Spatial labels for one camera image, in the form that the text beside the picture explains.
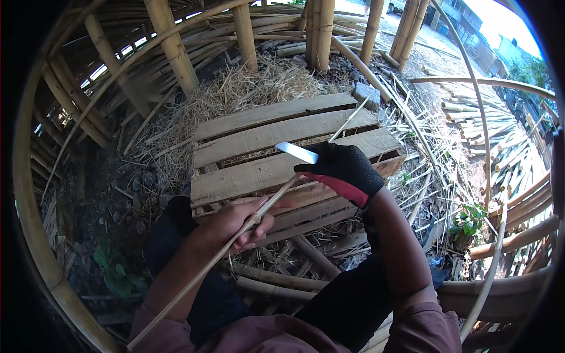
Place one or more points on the person's right hand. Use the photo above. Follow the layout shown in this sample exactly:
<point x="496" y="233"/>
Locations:
<point x="348" y="172"/>

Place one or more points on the person's left hand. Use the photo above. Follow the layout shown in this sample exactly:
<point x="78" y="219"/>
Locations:
<point x="229" y="223"/>

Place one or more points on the thick bamboo post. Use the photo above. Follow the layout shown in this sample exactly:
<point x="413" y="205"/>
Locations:
<point x="245" y="37"/>
<point x="115" y="66"/>
<point x="371" y="31"/>
<point x="173" y="44"/>

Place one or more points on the thick curved bamboo beam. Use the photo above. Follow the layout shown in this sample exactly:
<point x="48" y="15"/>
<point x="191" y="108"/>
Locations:
<point x="494" y="291"/>

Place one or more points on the large curved bamboo frame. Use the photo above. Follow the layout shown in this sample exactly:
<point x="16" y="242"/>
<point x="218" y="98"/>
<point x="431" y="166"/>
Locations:
<point x="33" y="220"/>

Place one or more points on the heap of dry straw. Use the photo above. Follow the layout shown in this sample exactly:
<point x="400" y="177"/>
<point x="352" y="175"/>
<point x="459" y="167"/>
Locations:
<point x="247" y="86"/>

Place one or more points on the scattered bamboo splinters heap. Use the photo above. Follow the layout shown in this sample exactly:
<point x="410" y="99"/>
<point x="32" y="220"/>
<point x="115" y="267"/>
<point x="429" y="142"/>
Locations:
<point x="423" y="150"/>

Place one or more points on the leaning bamboo pole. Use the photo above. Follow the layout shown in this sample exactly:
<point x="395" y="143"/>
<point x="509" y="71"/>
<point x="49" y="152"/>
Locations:
<point x="362" y="68"/>

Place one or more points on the long curved bamboo strip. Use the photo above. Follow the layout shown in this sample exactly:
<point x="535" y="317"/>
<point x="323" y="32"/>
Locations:
<point x="479" y="114"/>

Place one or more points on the steel blade knife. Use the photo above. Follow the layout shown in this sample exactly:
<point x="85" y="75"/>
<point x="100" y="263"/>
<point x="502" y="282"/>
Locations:
<point x="296" y="152"/>

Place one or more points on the bent bamboo pole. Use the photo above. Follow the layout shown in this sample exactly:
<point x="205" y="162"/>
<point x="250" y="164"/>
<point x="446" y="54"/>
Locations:
<point x="481" y="83"/>

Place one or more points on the background buildings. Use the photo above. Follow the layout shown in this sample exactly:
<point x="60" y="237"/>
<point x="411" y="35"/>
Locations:
<point x="476" y="35"/>

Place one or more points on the grey stone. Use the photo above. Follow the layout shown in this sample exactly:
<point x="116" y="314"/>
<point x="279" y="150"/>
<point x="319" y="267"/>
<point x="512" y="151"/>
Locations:
<point x="367" y="95"/>

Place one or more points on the broad leaf green plant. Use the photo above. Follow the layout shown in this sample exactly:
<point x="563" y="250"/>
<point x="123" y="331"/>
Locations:
<point x="118" y="273"/>

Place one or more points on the bundled bamboo post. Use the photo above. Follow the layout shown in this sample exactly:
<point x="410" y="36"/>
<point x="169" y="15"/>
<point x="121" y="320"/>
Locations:
<point x="408" y="33"/>
<point x="319" y="33"/>

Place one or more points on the person's body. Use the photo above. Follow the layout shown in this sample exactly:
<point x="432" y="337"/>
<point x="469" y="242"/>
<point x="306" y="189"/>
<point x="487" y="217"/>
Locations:
<point x="282" y="335"/>

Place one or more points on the wooden pallet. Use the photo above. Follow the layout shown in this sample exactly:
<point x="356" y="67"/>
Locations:
<point x="265" y="145"/>

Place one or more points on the thin bamboo strip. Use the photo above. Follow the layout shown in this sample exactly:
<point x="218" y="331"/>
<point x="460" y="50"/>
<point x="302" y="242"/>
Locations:
<point x="198" y="273"/>

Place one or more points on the pile of cut bamboo poles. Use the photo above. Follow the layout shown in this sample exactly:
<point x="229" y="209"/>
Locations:
<point x="485" y="123"/>

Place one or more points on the small green plant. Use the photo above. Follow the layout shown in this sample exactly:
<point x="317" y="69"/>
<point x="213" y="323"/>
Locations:
<point x="468" y="220"/>

